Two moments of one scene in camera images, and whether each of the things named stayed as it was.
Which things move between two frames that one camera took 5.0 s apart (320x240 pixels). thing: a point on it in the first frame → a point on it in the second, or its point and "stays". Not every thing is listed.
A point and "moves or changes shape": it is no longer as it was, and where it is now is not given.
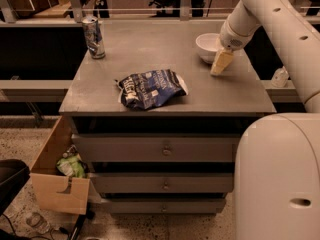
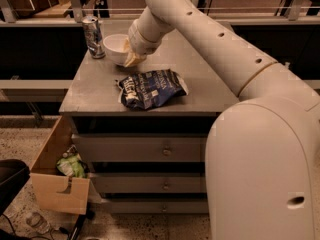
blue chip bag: (145, 90) stays
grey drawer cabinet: (177, 158) stays
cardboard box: (53, 191) stays
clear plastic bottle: (38, 222) stays
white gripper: (231, 39) → (137, 40)
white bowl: (207, 45) moves or changes shape
